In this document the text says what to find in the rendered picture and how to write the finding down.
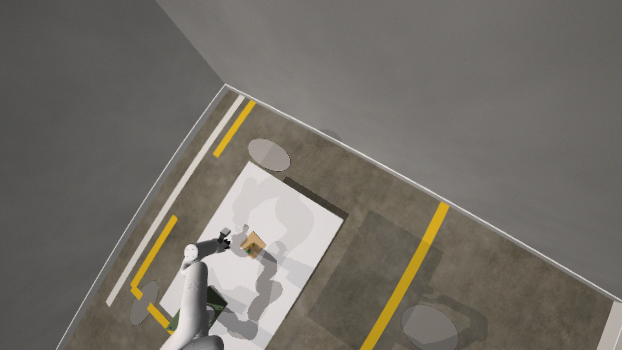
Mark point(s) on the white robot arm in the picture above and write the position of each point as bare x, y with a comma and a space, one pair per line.
194, 303

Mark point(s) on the tan square mat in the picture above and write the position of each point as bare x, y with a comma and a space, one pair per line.
258, 245

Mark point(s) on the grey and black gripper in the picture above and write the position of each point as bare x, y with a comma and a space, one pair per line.
221, 247

